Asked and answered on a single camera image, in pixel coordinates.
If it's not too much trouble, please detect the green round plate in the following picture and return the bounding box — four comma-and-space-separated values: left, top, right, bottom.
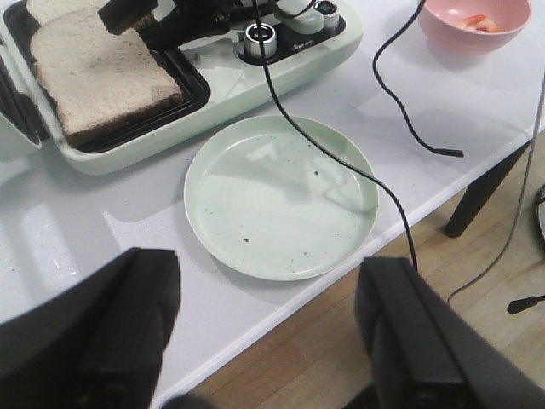
184, 116, 378, 281

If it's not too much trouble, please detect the bread slice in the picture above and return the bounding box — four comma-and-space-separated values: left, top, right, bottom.
26, 0, 107, 26
30, 8, 182, 147

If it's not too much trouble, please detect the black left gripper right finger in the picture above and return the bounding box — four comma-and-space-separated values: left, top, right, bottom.
355, 257, 544, 408

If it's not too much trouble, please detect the pink bowl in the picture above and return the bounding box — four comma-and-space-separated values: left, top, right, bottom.
418, 0, 531, 55

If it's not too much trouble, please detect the grey cable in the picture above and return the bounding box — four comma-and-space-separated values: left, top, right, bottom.
446, 72, 545, 306

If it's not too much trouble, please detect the green breakfast maker lid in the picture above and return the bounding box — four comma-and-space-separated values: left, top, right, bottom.
1, 32, 49, 163

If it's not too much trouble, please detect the black cable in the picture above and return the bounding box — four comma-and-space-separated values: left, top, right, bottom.
250, 0, 421, 274
372, 0, 465, 158

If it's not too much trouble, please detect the right silver control knob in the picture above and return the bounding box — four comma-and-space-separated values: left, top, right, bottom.
313, 0, 340, 30

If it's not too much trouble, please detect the silver control knob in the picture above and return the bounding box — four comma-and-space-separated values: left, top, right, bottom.
313, 0, 340, 30
244, 23, 278, 60

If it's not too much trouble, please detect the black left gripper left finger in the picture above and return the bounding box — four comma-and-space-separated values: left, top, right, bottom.
1, 248, 181, 408

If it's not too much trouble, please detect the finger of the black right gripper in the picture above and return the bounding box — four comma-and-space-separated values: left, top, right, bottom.
98, 0, 158, 34

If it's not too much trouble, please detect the black round frying pan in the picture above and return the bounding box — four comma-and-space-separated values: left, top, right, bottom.
217, 1, 325, 35

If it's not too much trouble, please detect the left silver control knob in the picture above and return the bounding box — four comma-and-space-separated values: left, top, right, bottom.
244, 23, 278, 60

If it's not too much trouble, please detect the green breakfast maker base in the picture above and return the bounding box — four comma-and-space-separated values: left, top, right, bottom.
1, 1, 364, 175

